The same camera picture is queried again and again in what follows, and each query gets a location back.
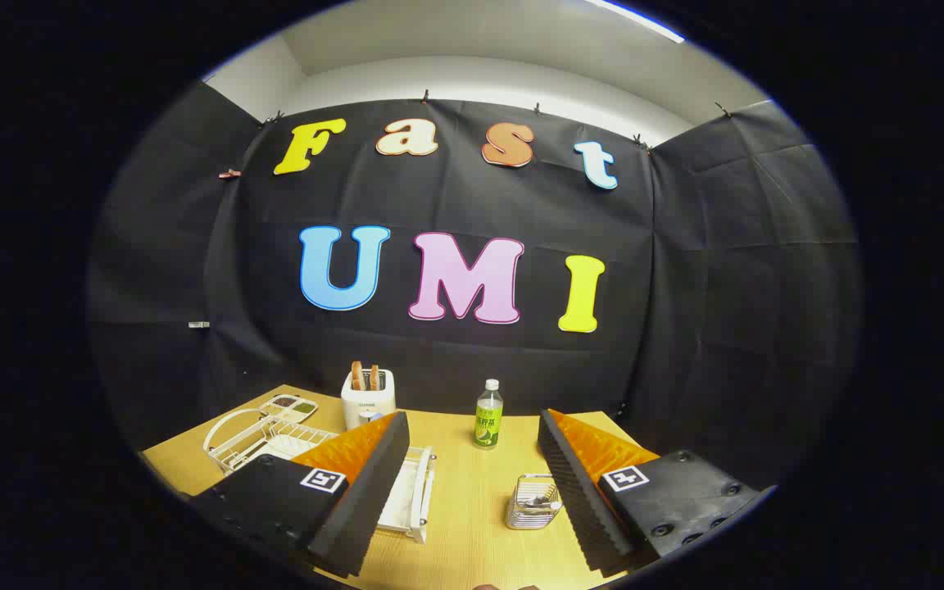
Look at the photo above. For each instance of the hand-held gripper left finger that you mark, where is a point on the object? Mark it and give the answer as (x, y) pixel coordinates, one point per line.
(361, 500)

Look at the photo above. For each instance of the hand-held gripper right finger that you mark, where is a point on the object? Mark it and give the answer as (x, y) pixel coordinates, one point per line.
(578, 500)

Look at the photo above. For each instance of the white toaster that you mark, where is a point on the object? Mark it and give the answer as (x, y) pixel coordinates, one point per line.
(367, 403)

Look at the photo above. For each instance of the divided seasoning tray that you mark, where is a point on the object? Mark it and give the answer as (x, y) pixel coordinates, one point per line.
(288, 406)

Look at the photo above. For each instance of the green label drink bottle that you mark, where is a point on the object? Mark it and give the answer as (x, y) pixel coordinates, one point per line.
(487, 422)

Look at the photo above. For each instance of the bread slice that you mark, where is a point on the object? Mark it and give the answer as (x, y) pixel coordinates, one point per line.
(374, 377)
(356, 375)

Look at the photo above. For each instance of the black backdrop cloth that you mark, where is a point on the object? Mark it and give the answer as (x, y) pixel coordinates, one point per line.
(685, 287)

